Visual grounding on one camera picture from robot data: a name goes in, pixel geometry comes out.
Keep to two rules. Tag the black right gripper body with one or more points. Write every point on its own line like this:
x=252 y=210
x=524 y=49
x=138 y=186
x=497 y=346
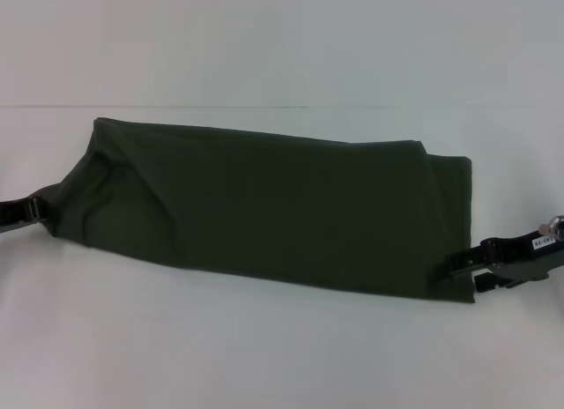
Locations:
x=524 y=257

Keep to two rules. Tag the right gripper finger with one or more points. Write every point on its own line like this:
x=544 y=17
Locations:
x=484 y=282
x=462 y=265

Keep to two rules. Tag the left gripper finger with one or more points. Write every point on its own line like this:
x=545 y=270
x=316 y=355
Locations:
x=40 y=207

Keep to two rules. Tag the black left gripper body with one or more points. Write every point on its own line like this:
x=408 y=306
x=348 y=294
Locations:
x=15 y=215

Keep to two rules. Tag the dark green t-shirt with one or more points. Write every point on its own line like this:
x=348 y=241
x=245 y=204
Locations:
x=264 y=206

